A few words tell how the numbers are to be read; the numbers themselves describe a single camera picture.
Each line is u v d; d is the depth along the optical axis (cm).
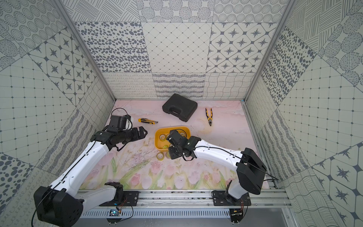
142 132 75
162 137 96
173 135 62
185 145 58
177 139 61
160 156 89
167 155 88
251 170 42
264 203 75
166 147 91
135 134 72
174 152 70
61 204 37
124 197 72
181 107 107
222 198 72
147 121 105
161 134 98
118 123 61
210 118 107
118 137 59
